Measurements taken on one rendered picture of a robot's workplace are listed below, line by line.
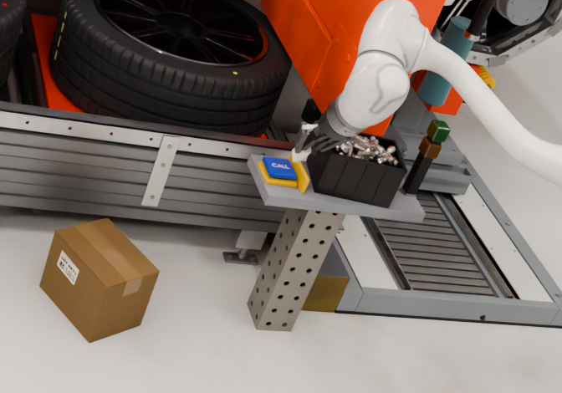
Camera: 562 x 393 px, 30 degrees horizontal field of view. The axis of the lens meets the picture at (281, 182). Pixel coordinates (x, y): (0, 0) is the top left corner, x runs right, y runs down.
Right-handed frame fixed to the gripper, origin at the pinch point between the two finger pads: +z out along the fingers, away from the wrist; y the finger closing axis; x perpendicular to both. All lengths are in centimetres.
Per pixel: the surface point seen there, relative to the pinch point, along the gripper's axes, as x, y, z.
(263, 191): -6.4, -4.5, 11.3
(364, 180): -3.3, 18.7, 4.5
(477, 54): 53, 78, 32
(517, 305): -20, 93, 46
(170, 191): 3.2, -15.7, 44.6
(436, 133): 8.0, 35.4, -3.2
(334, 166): -1.2, 10.4, 3.8
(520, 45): 56, 91, 28
